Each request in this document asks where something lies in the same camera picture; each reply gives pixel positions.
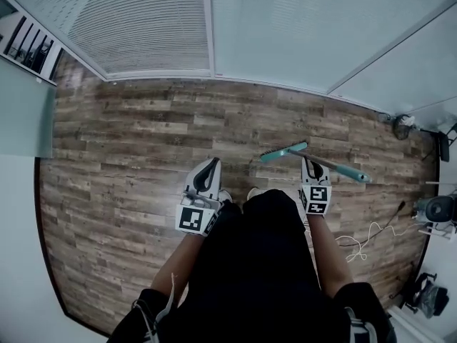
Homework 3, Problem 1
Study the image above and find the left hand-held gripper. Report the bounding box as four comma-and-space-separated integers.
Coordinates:
174, 157, 233, 238

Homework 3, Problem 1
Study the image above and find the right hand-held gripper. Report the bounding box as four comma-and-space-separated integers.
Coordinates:
298, 156, 333, 217

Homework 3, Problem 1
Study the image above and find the teal broom with metal handle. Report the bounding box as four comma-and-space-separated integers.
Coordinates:
259, 141, 373, 184

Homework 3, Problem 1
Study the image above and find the person's right forearm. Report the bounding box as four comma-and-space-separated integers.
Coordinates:
306, 213, 355, 298

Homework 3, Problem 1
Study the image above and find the person's left forearm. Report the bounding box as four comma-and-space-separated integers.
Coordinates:
149, 232, 209, 299

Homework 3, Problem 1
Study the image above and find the small round black fan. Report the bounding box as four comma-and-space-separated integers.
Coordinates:
392, 114, 417, 141

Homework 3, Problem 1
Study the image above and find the person's black clothing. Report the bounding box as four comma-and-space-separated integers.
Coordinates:
106, 188, 398, 343

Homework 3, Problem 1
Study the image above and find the black round device on stand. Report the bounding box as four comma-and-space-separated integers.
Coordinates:
413, 189, 457, 242

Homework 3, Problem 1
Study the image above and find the black chair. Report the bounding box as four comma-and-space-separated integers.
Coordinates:
421, 121, 457, 164

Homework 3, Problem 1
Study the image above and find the white window blind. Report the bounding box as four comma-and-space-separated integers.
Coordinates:
34, 0, 212, 82

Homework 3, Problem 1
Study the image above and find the black bag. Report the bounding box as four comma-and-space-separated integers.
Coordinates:
401, 272, 450, 319

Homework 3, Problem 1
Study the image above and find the frosted glass door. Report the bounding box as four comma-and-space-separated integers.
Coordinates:
0, 54, 58, 159

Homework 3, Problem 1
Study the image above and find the black framed glass partition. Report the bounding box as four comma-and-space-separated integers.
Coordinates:
0, 12, 67, 85

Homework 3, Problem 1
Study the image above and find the white cable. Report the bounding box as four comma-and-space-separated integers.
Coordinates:
334, 221, 419, 263

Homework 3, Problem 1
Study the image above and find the thin black cable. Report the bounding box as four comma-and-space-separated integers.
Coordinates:
335, 200, 407, 248

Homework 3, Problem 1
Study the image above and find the grey shoulder strap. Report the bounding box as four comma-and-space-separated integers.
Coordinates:
343, 306, 378, 343
131, 272, 176, 343

